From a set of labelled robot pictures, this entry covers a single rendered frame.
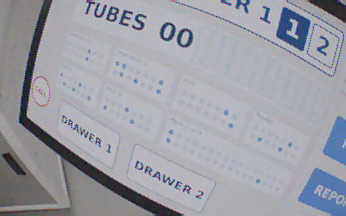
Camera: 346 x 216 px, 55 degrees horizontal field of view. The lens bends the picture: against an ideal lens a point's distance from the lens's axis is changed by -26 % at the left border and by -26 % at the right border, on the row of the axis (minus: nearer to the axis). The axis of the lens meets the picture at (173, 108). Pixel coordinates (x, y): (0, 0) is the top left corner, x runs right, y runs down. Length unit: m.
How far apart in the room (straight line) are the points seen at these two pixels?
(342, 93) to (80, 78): 0.29
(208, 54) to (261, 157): 0.11
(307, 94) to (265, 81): 0.05
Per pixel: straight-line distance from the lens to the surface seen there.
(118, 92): 0.43
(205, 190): 0.42
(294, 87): 0.37
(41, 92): 0.51
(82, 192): 1.55
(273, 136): 0.38
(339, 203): 0.41
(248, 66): 0.37
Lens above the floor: 1.40
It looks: 58 degrees down
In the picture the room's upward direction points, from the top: 4 degrees counter-clockwise
